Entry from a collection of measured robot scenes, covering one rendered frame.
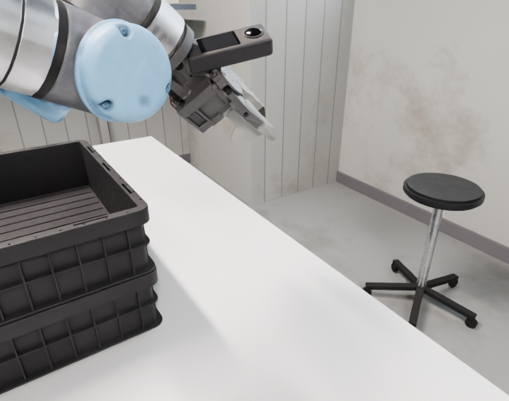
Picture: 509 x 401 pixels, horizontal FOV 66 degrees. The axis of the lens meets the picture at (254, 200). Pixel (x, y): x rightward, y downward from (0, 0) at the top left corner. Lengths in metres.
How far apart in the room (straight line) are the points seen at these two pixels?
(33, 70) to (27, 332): 0.40
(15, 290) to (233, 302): 0.35
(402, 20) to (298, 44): 0.59
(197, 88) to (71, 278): 0.31
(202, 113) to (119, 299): 0.31
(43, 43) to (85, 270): 0.37
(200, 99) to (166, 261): 0.43
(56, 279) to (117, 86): 0.35
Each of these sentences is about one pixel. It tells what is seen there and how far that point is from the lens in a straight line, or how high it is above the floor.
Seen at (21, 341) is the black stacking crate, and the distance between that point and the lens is 0.66.
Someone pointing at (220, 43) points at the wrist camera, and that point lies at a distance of 0.55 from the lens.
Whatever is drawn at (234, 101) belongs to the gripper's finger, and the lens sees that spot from 0.55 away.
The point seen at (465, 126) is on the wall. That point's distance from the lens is 2.36.
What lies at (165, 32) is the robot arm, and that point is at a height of 1.16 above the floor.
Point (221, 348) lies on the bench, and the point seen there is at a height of 0.70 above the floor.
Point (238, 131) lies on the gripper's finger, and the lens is 0.60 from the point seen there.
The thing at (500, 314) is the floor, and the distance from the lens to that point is 2.05.
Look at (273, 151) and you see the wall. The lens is 2.57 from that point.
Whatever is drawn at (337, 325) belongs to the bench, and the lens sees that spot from 0.72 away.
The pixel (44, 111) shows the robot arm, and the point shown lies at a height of 1.09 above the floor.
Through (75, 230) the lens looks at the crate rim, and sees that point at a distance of 0.57.
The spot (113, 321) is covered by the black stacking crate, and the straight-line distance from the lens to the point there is 0.68.
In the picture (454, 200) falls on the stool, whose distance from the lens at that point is 1.58.
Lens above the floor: 1.19
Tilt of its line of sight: 26 degrees down
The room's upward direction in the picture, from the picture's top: straight up
